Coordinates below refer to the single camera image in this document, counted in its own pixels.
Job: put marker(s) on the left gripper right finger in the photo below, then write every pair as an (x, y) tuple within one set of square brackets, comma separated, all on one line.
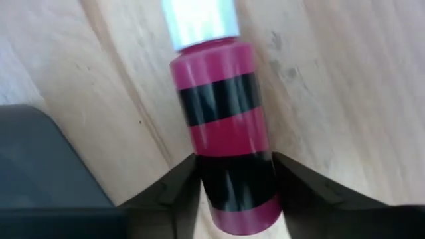
[(315, 206)]

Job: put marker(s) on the tall grey translucent bin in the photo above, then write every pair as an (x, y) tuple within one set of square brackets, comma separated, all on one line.
[(40, 159)]

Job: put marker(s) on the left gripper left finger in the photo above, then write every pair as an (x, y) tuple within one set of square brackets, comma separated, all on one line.
[(172, 206)]

